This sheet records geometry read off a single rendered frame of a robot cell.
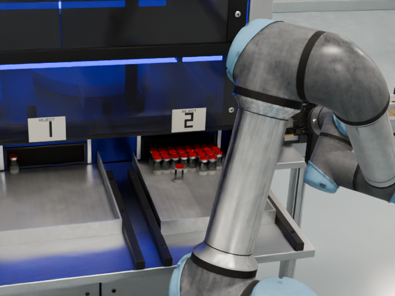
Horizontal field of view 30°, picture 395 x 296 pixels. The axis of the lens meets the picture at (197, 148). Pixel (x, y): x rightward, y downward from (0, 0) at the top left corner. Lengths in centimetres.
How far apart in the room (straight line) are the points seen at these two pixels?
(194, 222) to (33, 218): 35
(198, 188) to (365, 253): 161
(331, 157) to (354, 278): 163
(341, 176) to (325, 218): 198
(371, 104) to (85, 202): 78
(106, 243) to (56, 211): 17
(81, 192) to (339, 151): 61
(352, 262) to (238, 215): 201
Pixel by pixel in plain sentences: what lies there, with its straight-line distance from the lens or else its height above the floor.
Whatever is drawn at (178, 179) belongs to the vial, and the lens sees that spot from 178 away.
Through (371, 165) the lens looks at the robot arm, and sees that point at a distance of 137.
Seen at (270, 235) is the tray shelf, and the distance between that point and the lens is 162.
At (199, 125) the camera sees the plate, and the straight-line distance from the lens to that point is 181.
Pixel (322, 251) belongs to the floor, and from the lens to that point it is 324.
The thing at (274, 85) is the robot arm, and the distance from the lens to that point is 117.
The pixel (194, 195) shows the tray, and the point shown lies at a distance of 175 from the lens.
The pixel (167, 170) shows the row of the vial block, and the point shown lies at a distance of 183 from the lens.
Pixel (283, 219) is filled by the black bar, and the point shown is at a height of 90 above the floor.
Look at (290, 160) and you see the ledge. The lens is 196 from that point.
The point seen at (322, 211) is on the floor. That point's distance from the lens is 354.
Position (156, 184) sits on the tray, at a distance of 179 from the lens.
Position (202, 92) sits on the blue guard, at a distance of 178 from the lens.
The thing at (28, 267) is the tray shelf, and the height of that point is 88.
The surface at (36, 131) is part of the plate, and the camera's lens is 174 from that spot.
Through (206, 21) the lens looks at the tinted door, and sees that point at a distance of 174.
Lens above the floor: 173
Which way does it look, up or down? 25 degrees down
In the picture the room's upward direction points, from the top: 3 degrees clockwise
